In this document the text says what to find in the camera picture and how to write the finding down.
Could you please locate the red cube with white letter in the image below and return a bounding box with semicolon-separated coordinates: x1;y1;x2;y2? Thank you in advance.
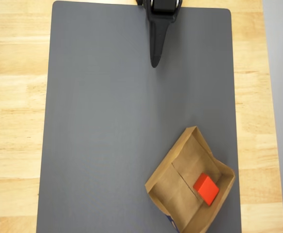
193;172;220;206

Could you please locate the brown paper box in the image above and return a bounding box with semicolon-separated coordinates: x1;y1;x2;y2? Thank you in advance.
145;125;236;233

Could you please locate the dark grey mat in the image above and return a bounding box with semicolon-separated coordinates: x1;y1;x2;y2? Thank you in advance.
36;0;242;233

